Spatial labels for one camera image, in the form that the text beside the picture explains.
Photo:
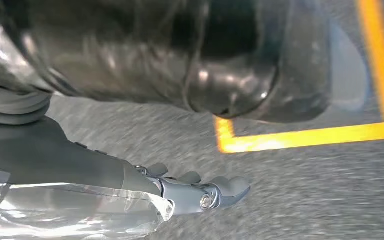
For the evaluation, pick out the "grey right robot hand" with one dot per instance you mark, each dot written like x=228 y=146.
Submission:
x=62 y=165

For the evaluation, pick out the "yellow floor tape square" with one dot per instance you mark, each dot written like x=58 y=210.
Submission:
x=311 y=136

